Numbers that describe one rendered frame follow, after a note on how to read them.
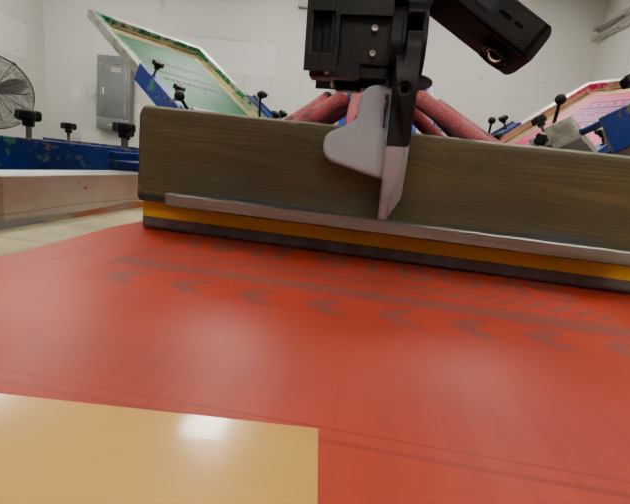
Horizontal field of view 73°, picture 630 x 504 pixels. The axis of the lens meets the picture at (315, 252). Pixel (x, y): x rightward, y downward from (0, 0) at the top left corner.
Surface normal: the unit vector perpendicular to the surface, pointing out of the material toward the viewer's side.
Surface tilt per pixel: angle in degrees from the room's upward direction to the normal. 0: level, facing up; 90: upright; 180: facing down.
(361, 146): 83
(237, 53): 90
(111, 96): 90
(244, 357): 0
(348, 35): 90
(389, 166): 103
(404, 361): 0
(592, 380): 0
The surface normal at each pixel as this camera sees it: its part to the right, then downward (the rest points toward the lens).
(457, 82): -0.12, 0.18
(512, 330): 0.11, -0.97
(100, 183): 0.99, 0.14
